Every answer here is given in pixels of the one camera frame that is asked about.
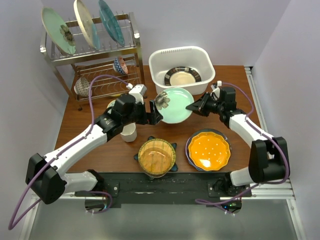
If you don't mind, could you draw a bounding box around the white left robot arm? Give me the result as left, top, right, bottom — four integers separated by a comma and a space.
25, 94, 163, 205

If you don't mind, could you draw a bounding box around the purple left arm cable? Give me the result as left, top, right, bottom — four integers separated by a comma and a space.
7, 74, 135, 231

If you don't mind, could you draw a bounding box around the blue white patterned bowl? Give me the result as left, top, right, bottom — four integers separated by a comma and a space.
113, 56, 129, 75

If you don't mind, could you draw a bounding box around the orange woven pattern plate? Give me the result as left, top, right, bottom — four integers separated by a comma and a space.
138, 138, 177, 176

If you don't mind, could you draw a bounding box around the aluminium frame rail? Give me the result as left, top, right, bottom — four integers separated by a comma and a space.
243, 66, 307, 240

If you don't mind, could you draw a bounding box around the cream plate on rack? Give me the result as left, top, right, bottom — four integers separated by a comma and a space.
73, 0, 101, 50

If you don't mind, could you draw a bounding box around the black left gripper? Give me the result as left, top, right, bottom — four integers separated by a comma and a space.
122, 99, 163, 126

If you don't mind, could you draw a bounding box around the mint flower plate on rack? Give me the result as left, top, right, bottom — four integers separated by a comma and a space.
41, 7, 76, 55

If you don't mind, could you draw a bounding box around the orange dotted scalloped plate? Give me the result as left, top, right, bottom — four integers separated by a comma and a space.
187, 131, 232, 172

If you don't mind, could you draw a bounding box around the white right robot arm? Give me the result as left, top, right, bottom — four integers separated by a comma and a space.
186, 83, 290, 197

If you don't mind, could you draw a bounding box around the dark blue star plate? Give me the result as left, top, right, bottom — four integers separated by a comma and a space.
133, 135, 179, 181

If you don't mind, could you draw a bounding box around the teal plate on rack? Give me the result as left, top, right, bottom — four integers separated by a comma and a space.
98, 0, 125, 47

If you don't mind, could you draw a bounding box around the mint green flower plate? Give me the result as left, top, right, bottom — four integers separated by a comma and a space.
154, 87, 194, 124

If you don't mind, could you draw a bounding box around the black striped rim plate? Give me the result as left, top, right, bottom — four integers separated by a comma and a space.
164, 66, 202, 86

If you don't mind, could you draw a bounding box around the grey patterned bowl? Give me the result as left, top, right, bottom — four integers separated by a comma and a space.
73, 76, 92, 98

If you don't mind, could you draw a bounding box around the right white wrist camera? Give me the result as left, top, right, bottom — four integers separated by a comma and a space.
210, 80, 222, 100

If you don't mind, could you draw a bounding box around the white plastic bin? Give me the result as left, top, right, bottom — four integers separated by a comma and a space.
148, 46, 216, 95

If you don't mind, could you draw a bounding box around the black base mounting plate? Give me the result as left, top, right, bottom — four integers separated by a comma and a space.
66, 171, 253, 210

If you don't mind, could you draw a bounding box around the stainless steel dish rack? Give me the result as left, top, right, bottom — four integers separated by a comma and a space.
40, 12, 145, 111

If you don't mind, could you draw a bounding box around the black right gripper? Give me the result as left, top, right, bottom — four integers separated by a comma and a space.
186, 91, 224, 117

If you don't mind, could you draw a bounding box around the yellow blue patterned saucer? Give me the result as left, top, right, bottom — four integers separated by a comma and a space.
106, 99, 116, 108

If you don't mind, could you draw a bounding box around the white ceramic mug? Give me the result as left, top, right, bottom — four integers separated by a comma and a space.
120, 123, 137, 143

